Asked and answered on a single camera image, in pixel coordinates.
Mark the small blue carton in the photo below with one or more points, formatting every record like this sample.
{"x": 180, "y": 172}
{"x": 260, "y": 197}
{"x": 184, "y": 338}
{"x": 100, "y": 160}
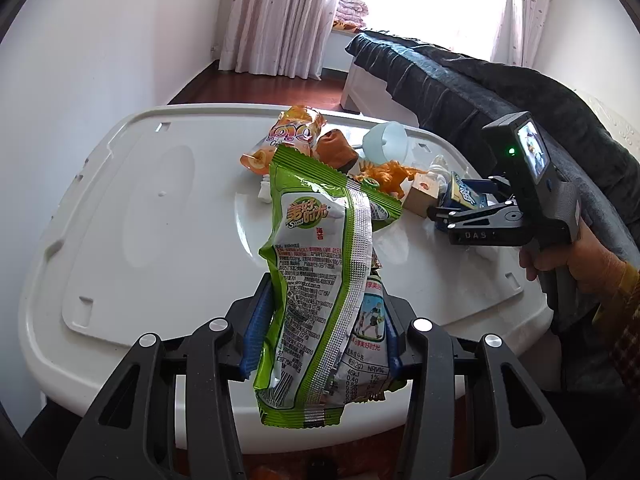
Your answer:
{"x": 465, "y": 194}

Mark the green snack packet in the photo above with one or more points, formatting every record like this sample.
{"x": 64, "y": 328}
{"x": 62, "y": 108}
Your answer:
{"x": 310, "y": 280}

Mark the pink patterned curtain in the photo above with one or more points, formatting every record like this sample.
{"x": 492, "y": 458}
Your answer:
{"x": 534, "y": 10}
{"x": 280, "y": 15}

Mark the white bed frame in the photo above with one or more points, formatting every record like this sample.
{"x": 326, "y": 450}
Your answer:
{"x": 365, "y": 87}

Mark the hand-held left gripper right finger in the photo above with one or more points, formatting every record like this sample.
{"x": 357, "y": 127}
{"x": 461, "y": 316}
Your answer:
{"x": 394, "y": 342}

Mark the orange toy dinosaur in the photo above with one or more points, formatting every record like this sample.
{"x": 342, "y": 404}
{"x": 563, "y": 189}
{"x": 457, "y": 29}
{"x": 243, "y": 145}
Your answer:
{"x": 387, "y": 176}

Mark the wooden block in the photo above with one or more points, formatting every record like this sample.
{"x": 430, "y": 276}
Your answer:
{"x": 421, "y": 197}

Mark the brown bread toy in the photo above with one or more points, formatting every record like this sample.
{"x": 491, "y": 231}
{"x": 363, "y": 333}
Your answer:
{"x": 334, "y": 149}

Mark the dark blanket covered bed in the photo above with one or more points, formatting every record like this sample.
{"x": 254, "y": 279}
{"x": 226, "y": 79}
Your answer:
{"x": 505, "y": 100}

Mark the person's right forearm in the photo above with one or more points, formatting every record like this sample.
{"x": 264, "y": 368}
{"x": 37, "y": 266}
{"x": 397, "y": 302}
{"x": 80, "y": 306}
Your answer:
{"x": 622, "y": 325}

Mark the small white plastic bottle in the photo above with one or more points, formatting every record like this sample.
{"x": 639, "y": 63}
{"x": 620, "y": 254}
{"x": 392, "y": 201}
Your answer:
{"x": 440, "y": 172}

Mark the pale blue plastic cup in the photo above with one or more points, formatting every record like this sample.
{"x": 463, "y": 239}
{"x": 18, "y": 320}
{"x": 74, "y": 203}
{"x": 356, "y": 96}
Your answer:
{"x": 387, "y": 142}

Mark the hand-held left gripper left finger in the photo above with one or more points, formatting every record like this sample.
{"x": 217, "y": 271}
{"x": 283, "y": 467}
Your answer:
{"x": 257, "y": 321}

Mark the person's right hand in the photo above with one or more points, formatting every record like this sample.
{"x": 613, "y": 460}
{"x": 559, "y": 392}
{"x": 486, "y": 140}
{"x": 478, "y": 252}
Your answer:
{"x": 595, "y": 265}

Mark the orange snack packet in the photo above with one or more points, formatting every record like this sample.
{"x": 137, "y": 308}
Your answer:
{"x": 292, "y": 132}

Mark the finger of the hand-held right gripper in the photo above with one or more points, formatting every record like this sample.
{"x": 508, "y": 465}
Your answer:
{"x": 501, "y": 187}
{"x": 475, "y": 216}

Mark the stack of folded quilts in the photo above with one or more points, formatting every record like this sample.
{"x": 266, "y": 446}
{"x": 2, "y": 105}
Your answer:
{"x": 351, "y": 12}

